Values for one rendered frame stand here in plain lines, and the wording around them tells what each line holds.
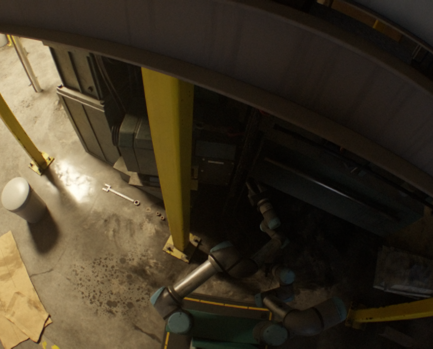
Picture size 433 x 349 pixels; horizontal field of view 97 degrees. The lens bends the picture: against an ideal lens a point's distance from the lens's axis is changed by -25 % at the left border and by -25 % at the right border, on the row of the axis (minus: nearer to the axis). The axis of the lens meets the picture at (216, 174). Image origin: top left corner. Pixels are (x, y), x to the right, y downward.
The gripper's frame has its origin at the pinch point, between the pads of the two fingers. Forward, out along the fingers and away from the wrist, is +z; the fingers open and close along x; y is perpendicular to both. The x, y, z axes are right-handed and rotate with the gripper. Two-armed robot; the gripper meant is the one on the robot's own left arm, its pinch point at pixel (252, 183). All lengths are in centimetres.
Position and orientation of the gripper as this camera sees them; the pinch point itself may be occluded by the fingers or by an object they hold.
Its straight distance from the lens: 162.3
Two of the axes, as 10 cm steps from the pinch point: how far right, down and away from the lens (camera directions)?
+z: -4.0, -8.1, 4.2
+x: -9.1, 3.1, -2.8
